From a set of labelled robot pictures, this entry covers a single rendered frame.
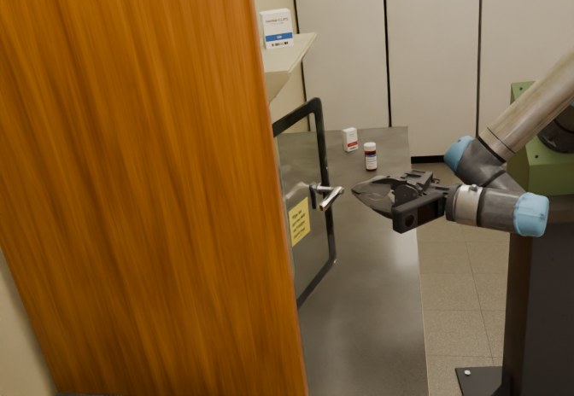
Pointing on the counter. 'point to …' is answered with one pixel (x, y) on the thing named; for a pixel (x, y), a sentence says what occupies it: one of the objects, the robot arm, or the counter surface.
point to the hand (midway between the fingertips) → (355, 192)
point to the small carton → (277, 28)
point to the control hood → (284, 61)
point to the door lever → (329, 195)
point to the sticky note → (299, 221)
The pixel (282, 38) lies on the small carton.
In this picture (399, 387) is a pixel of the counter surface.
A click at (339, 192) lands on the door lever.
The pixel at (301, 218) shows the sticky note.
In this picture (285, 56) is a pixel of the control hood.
